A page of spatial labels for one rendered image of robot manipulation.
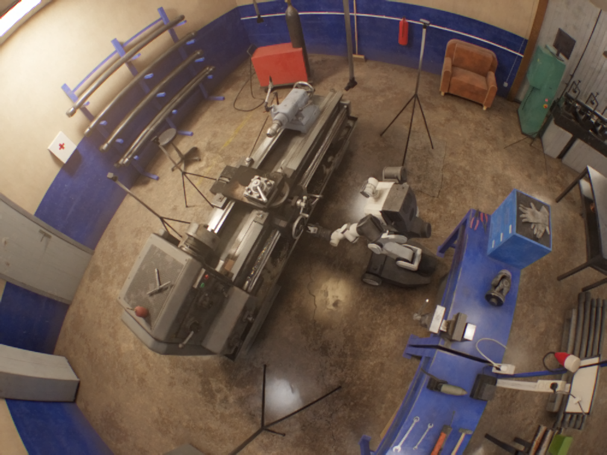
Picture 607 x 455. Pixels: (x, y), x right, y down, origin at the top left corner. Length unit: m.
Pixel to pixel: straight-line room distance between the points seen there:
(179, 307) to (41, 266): 3.46
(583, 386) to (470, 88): 4.17
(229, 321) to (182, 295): 0.51
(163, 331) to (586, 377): 2.12
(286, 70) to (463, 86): 2.94
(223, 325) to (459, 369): 1.64
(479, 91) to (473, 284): 3.41
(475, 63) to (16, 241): 7.46
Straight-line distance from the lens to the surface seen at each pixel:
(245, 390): 2.75
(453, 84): 4.58
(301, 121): 2.39
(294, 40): 4.33
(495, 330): 1.94
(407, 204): 1.57
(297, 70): 4.47
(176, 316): 1.55
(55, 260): 4.69
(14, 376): 4.33
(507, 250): 1.89
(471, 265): 1.92
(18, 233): 4.40
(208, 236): 1.72
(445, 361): 1.76
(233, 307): 1.88
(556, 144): 4.80
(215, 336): 1.92
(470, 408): 1.91
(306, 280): 2.60
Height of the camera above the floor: 2.49
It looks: 63 degrees down
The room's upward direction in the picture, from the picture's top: 22 degrees counter-clockwise
